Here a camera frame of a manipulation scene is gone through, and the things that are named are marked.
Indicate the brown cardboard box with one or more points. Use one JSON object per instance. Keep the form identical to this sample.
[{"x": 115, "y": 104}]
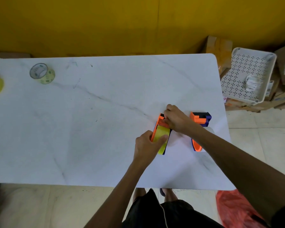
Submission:
[{"x": 219, "y": 51}]

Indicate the orange and blue tape dispenser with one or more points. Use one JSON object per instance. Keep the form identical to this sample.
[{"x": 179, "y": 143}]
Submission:
[{"x": 199, "y": 118}]

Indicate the person's left forearm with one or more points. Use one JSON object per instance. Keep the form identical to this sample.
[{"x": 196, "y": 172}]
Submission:
[{"x": 118, "y": 197}]

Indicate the person's right fingers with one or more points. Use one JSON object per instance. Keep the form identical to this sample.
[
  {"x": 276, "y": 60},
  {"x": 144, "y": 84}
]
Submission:
[{"x": 169, "y": 112}]

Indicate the person's black sleeve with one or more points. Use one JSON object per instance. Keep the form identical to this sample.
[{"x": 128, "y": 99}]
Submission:
[{"x": 283, "y": 217}]

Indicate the person's left thumb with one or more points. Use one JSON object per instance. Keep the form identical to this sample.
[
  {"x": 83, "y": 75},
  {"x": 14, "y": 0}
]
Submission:
[{"x": 161, "y": 140}]

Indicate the red plastic bag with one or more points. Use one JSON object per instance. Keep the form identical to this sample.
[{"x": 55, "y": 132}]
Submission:
[{"x": 235, "y": 208}]

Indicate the clear spotted tape roll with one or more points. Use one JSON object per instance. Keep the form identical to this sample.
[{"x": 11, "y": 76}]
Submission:
[{"x": 44, "y": 74}]

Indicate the person's legs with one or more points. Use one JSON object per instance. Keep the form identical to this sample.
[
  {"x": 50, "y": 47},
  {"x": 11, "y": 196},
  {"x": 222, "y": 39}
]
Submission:
[{"x": 171, "y": 195}]

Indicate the white perforated plastic tray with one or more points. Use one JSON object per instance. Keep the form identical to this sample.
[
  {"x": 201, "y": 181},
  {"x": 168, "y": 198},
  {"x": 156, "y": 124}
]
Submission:
[{"x": 242, "y": 68}]

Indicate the flattened cardboard pile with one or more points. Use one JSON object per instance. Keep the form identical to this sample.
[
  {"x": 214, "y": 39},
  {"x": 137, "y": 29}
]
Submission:
[{"x": 277, "y": 99}]

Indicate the person's right hand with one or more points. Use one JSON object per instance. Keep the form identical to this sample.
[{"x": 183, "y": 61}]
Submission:
[{"x": 179, "y": 121}]

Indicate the person's right forearm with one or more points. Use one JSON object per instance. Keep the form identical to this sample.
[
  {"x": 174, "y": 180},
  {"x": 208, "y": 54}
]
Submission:
[{"x": 239, "y": 168}]

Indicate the crumpled white paper label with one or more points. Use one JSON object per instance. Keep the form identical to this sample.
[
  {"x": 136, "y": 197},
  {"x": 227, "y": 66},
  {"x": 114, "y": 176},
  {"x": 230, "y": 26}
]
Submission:
[{"x": 252, "y": 83}]

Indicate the person's left hand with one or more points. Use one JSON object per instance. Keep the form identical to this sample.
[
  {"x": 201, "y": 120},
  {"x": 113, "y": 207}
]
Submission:
[{"x": 144, "y": 149}]

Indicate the person's black shorts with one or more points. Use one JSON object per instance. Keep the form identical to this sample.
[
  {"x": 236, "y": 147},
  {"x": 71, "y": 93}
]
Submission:
[{"x": 152, "y": 213}]

